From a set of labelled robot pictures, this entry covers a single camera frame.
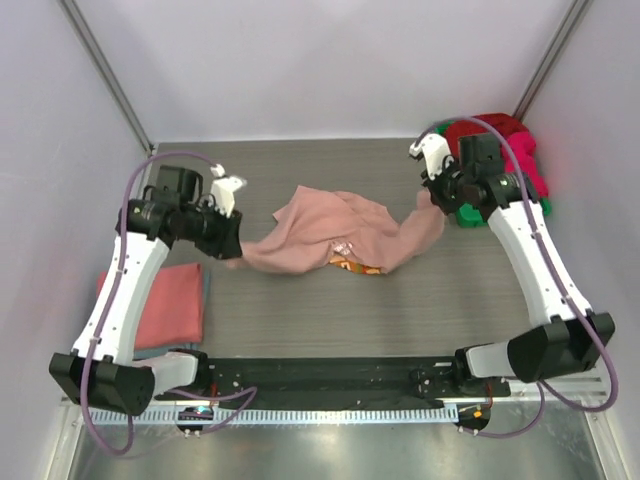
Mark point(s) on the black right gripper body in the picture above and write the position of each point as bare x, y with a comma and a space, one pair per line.
439, 192

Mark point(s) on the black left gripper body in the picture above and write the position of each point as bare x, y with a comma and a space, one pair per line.
214, 231

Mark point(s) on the pink printed t shirt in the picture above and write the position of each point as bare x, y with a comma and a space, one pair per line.
317, 226

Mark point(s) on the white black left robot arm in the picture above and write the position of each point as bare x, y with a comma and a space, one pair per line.
100, 370

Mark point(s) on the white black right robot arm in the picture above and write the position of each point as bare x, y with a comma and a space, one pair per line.
566, 335

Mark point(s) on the green plastic bin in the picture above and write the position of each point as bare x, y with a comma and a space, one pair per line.
467, 216

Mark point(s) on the dark red t shirt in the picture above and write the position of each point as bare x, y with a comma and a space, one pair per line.
503, 123

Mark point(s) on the magenta t shirt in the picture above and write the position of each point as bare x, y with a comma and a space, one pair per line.
524, 146

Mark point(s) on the folded salmon t shirt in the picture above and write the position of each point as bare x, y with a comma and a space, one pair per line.
175, 300

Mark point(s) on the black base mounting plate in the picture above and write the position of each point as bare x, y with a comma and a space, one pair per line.
306, 380

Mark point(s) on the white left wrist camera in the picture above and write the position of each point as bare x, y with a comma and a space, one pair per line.
224, 188

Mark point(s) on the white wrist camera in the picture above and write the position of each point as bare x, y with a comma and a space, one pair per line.
433, 149
224, 188

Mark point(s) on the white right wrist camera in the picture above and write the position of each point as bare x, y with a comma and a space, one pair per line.
433, 149

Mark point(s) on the right aluminium corner post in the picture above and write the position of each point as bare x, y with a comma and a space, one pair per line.
560, 39

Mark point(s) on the aluminium corner post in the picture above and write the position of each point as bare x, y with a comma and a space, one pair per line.
90, 43
560, 39

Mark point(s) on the white slotted cable duct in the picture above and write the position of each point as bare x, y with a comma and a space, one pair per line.
201, 415

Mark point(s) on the left aluminium corner post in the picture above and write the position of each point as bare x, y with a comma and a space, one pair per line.
90, 43

